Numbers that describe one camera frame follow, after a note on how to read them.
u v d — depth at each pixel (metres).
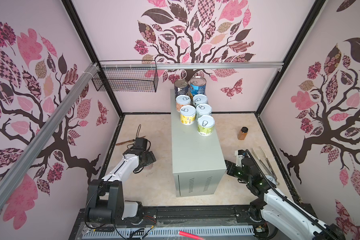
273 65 1.00
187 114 0.65
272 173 0.88
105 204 0.42
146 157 0.78
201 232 0.70
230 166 0.73
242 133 0.98
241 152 0.75
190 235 0.68
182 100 0.71
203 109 0.67
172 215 0.76
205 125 0.61
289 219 0.49
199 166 0.55
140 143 0.71
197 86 0.71
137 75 0.95
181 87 0.71
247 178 0.63
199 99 0.71
